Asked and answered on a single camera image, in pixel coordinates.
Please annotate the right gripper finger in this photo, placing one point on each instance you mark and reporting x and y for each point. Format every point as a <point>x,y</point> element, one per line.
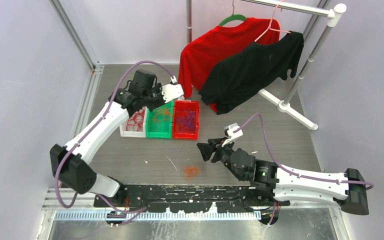
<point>206,150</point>
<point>214,142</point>

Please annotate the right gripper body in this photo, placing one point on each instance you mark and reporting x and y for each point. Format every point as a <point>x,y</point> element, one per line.
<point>223,152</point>

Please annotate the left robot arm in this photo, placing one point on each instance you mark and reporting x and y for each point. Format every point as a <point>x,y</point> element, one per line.
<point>71,162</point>

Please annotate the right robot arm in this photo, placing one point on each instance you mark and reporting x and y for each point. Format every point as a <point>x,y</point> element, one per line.
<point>281,183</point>

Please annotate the red plastic bin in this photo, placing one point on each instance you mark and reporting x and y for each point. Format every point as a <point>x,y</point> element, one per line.
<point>185,123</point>

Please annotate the green plastic bin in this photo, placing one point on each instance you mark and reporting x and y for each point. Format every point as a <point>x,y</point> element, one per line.
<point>159,122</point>

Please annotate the black t-shirt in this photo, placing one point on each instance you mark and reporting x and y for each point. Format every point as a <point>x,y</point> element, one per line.
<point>239,77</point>

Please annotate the white plastic bin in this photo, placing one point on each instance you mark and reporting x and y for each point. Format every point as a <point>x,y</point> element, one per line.
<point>135,126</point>

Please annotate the red t-shirt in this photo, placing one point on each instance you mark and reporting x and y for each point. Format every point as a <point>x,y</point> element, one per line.
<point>199,57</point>

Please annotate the pink clothes hanger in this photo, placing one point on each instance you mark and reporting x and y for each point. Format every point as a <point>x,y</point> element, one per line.
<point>270,25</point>

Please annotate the green clothes hanger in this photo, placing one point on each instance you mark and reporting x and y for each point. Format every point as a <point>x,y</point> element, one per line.
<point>233,16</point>

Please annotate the white clothes rack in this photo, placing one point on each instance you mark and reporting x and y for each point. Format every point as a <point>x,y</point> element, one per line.
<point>281,91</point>

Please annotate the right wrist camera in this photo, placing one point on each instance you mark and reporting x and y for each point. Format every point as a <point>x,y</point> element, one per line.
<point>232,132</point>

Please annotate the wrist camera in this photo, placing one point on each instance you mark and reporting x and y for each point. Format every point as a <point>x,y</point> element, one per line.
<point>172,92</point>
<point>232,132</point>

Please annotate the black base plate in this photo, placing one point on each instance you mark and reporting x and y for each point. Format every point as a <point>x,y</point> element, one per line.
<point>158,198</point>

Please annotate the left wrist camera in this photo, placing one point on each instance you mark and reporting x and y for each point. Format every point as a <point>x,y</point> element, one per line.
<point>172,92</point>

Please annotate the white cable duct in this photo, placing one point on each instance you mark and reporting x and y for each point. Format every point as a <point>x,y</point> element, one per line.
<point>108,214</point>

